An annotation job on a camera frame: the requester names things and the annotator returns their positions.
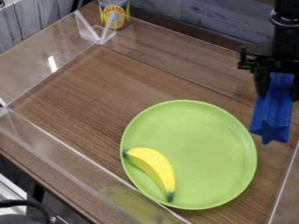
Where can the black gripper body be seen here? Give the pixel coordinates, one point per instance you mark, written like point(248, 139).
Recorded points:
point(257, 57)

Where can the yellow toy banana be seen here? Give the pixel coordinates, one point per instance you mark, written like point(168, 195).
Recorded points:
point(153, 162)

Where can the blue star-shaped block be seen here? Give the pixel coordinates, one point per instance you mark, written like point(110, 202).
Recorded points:
point(272, 118)

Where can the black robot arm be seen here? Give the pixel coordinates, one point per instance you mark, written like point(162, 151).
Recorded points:
point(285, 20)

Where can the green plate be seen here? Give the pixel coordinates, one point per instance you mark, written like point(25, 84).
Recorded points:
point(209, 147)

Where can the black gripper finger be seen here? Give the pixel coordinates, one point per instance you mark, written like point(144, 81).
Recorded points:
point(262, 83)
point(296, 88)

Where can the clear acrylic enclosure wall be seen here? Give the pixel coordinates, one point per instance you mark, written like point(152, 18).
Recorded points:
point(73, 90)

